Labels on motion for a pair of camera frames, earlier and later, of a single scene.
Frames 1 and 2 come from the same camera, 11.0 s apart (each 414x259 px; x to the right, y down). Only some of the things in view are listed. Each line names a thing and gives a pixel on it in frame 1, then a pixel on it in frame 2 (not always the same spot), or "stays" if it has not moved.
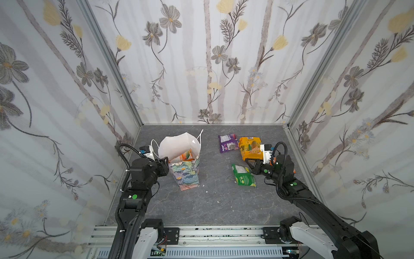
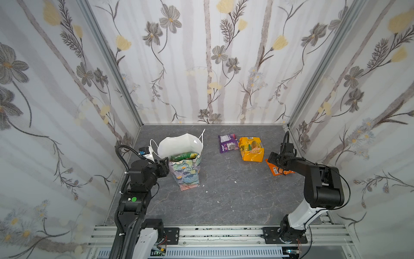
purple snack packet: [229, 142] stays
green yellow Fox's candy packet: [243, 175] → [183, 156]
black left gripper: [163, 166] stays
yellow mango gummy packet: [250, 148] stays
